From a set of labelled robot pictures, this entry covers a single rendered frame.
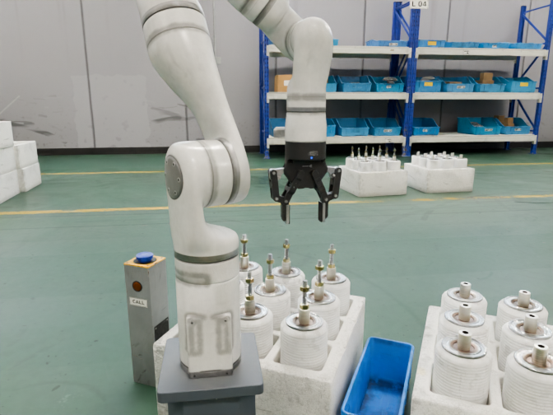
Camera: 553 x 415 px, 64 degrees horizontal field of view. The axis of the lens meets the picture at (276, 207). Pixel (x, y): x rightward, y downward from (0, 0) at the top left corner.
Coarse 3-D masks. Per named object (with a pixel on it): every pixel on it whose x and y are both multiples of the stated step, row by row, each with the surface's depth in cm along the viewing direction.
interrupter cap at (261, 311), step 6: (240, 306) 95; (258, 306) 95; (264, 306) 95; (240, 312) 92; (258, 312) 92; (264, 312) 92; (240, 318) 90; (246, 318) 90; (252, 318) 90; (258, 318) 90
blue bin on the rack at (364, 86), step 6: (336, 78) 565; (342, 78) 580; (348, 78) 581; (354, 78) 582; (360, 78) 580; (366, 78) 556; (342, 84) 537; (348, 84) 535; (354, 84) 536; (360, 84) 536; (366, 84) 537; (342, 90) 539; (348, 90) 538; (354, 90) 539; (360, 90) 539; (366, 90) 540
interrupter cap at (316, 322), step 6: (288, 318) 90; (294, 318) 90; (312, 318) 90; (318, 318) 90; (288, 324) 87; (294, 324) 87; (300, 324) 88; (306, 324) 88; (312, 324) 87; (318, 324) 87; (300, 330) 85; (306, 330) 85; (312, 330) 85
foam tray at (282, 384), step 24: (360, 312) 111; (168, 336) 97; (360, 336) 114; (264, 360) 88; (336, 360) 88; (264, 384) 86; (288, 384) 84; (312, 384) 83; (336, 384) 86; (264, 408) 88; (288, 408) 86; (312, 408) 84; (336, 408) 88
